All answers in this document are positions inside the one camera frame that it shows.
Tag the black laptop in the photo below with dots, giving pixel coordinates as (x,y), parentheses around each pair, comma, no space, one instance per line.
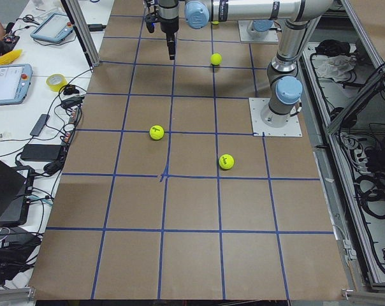
(16,185)

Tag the yellow corn toy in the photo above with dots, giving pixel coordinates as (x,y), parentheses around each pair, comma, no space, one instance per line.
(10,57)

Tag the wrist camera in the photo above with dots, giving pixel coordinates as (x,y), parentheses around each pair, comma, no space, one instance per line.
(150,20)

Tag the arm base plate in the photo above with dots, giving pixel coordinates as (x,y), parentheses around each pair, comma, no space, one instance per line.
(258,31)
(268,124)

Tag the teach pendant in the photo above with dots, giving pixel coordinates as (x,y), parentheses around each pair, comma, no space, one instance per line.
(54,29)
(15,80)

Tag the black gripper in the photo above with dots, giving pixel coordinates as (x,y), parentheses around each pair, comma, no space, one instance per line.
(167,25)

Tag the aluminium frame post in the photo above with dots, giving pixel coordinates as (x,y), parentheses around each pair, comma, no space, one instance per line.
(77,19)

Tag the front Wilson tennis ball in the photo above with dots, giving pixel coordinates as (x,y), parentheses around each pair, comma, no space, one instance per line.
(156,132)

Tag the centre Head tennis ball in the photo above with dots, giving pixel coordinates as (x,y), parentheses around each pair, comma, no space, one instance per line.
(216,59)

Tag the black power adapter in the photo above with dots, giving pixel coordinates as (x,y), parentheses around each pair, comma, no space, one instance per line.
(40,152)

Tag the white crumpled cloth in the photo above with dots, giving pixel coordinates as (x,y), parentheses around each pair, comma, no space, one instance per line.
(337,68)

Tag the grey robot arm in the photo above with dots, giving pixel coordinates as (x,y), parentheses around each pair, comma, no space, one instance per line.
(300,19)

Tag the yellow tape roll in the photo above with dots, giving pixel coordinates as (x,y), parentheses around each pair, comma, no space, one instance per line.
(56,82)

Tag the far teach pendant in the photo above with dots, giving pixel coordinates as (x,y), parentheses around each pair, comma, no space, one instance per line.
(54,29)

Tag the near teach pendant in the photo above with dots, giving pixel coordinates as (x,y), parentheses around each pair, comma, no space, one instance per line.
(15,80)

